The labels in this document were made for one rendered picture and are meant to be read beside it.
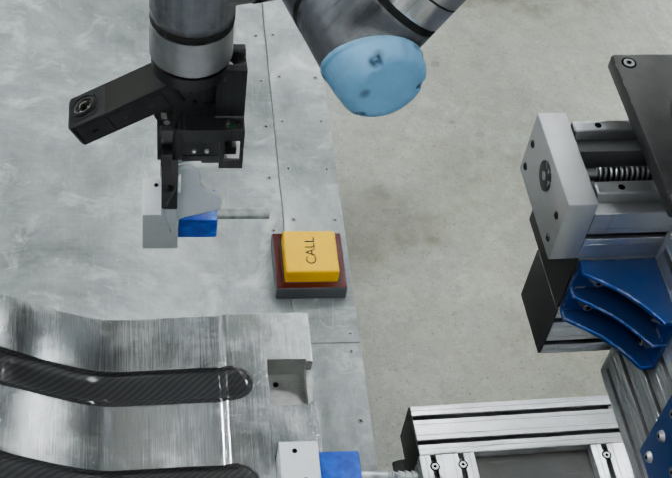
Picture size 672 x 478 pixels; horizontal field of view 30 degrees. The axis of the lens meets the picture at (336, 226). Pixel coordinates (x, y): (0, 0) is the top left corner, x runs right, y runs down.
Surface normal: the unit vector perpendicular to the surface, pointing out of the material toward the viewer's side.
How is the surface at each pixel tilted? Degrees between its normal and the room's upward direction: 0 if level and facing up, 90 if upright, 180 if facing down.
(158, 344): 3
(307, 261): 0
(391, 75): 90
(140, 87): 31
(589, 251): 90
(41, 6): 0
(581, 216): 90
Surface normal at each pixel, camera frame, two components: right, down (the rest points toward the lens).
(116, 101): -0.42, -0.58
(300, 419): 0.11, -0.65
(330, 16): -0.64, -0.28
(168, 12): -0.48, 0.63
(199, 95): 0.10, 0.76
